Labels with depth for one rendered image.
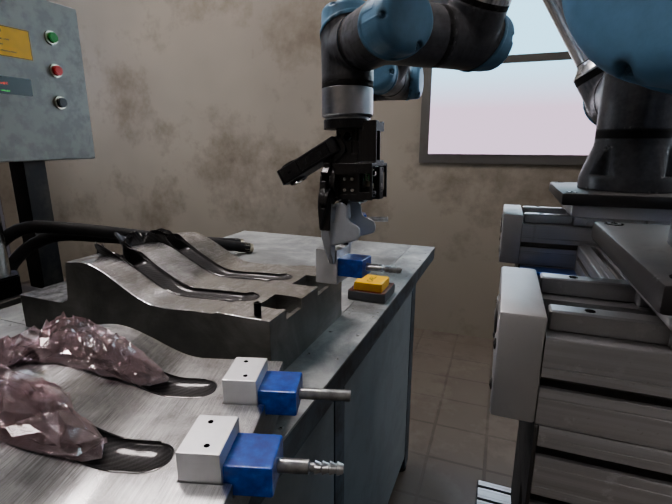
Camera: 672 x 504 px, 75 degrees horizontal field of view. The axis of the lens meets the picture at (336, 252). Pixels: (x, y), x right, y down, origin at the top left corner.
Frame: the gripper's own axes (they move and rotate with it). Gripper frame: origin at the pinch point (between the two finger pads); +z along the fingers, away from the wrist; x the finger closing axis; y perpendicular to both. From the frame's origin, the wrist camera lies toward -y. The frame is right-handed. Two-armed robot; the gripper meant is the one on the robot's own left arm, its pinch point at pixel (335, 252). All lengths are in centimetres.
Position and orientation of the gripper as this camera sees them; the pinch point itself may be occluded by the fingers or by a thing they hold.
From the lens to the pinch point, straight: 69.2
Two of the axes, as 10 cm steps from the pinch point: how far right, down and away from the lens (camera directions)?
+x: 4.0, -1.9, 8.9
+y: 9.1, 0.7, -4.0
